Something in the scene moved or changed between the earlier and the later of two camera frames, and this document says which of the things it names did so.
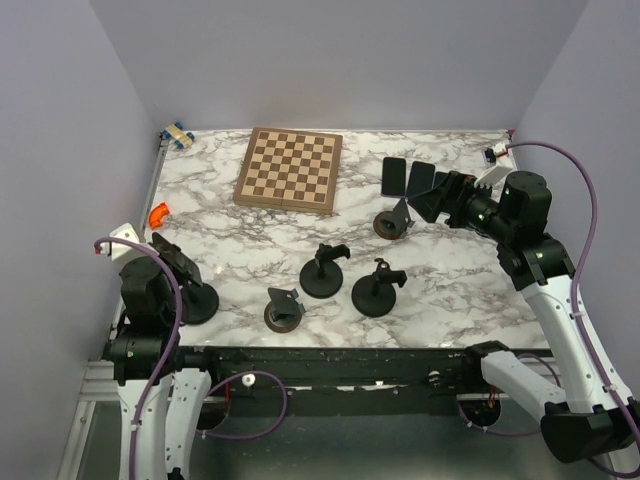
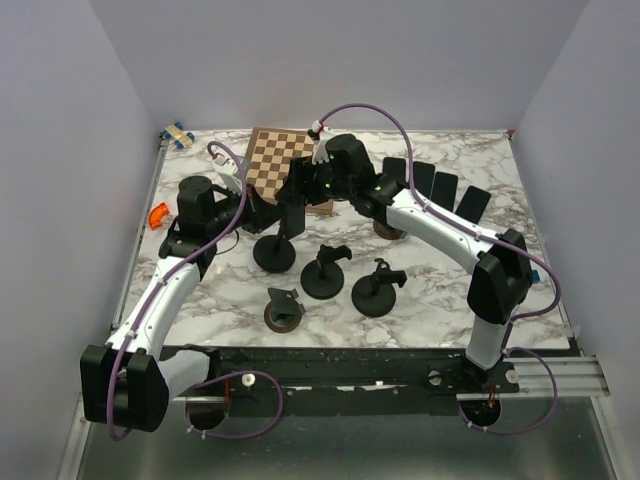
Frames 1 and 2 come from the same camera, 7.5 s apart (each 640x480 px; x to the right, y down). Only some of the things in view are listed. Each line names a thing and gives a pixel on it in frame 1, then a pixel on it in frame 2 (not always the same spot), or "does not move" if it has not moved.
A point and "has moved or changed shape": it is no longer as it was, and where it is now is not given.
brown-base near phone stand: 283,313 does not move
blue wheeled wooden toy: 182,139 does not move
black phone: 173,252 has moved or changed shape
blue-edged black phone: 421,178 does not move
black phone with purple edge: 393,179 does not move
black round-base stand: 200,303 to 274,254
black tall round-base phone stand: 322,277 does not move
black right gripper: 451,195 to 302,171
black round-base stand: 374,295 does not move
